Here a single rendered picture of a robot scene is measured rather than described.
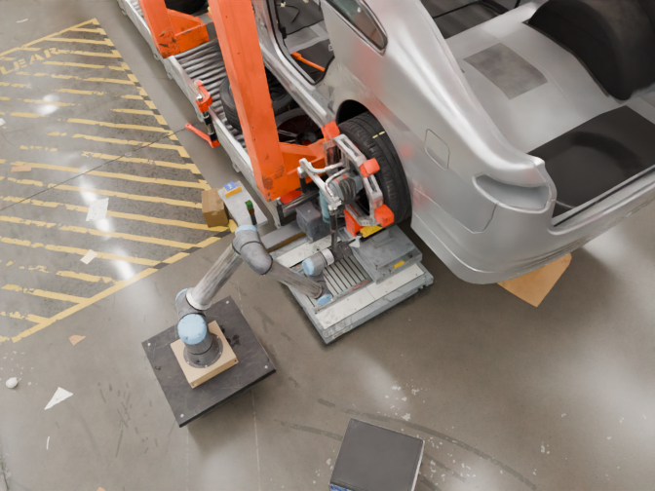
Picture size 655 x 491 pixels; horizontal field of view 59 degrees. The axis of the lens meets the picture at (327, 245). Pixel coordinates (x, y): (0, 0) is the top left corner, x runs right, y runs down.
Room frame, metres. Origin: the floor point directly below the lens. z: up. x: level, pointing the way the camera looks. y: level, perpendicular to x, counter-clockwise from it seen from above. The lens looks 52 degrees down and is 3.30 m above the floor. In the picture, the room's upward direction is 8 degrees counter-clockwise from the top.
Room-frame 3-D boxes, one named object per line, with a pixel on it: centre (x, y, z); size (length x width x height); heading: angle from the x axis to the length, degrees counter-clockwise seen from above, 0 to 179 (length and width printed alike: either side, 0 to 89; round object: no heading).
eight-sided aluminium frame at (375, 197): (2.33, -0.19, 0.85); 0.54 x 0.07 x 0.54; 24
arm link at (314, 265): (1.95, 0.09, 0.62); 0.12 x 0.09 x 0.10; 114
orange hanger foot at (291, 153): (2.80, -0.01, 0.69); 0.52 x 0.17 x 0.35; 114
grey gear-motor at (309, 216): (2.59, -0.04, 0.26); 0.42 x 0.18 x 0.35; 114
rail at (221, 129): (3.82, 0.78, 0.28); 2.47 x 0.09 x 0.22; 24
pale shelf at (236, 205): (2.64, 0.53, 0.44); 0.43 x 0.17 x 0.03; 24
